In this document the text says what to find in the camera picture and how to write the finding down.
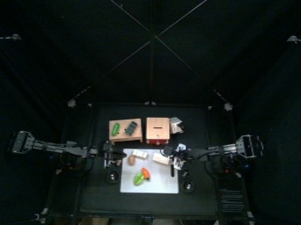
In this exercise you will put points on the white plastic cutting board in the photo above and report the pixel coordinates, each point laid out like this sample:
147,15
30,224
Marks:
156,183

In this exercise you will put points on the printed label sticker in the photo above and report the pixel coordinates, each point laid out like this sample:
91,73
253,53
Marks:
231,200

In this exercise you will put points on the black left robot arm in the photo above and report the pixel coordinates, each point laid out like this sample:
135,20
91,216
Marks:
55,146

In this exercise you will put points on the green toy cucumber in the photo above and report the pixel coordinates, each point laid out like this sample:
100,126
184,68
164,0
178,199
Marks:
115,129

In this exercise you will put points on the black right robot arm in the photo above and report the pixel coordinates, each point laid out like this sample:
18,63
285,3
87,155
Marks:
230,149

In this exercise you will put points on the small wooden toy table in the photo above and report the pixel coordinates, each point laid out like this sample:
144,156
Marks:
124,137

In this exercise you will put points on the brown toy potato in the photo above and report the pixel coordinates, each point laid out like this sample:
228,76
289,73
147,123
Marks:
131,160

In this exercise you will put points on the dark green striped toy block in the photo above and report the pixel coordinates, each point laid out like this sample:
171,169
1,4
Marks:
131,128

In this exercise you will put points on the grey white toy appliance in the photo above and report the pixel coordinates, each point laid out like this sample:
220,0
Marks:
175,124

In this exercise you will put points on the bright green toy vegetable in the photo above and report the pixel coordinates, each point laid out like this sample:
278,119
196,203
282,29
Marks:
137,179

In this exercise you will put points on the pink toy meat piece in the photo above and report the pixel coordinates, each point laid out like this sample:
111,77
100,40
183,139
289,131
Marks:
117,162

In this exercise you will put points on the grey frame clamp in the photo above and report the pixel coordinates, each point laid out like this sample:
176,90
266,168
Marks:
14,37
227,106
293,39
71,103
148,103

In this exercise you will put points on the wooden box with slot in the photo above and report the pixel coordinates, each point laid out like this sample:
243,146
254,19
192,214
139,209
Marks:
158,134

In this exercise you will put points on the white table corner bracket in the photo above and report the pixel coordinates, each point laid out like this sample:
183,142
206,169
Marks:
250,217
40,215

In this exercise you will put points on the white toy food package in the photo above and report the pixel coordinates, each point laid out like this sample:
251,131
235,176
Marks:
139,153

